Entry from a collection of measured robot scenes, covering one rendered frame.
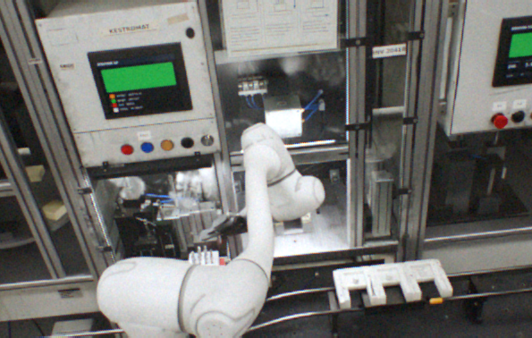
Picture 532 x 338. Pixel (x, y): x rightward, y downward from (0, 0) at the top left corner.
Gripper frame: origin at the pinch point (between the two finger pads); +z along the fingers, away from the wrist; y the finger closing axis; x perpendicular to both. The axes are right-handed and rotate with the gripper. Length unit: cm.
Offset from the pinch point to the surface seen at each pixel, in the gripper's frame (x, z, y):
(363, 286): 11, -27, -46
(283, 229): -13.2, -4.9, -33.6
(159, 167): -11.4, -2.1, 24.9
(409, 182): -15, -54, -36
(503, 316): 18, -60, -87
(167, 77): -23, -22, 42
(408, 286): 13, -41, -51
